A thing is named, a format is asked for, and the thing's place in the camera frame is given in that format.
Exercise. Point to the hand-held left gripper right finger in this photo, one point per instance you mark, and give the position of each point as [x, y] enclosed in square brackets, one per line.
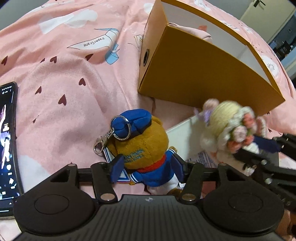
[181, 170]

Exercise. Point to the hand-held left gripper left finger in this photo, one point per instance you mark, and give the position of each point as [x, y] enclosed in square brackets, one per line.
[117, 169]

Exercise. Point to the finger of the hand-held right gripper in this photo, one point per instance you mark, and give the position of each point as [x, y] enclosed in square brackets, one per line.
[272, 176]
[266, 143]

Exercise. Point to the crochet doll with bouquet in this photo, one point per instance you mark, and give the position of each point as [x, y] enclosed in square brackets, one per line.
[222, 118]

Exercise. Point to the yellow cardboard box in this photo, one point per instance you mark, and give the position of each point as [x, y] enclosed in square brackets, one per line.
[196, 76]

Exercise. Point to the white printed paper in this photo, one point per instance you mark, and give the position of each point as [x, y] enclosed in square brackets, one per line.
[203, 158]

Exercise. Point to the dark desk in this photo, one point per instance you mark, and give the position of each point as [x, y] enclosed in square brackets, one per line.
[281, 49]

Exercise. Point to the pink printed blanket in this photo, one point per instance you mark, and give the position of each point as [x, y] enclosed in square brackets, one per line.
[69, 81]

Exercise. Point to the black smartphone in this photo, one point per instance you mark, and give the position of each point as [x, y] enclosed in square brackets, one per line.
[9, 139]

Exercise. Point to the pink plush toy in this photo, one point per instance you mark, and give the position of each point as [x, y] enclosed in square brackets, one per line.
[192, 32]

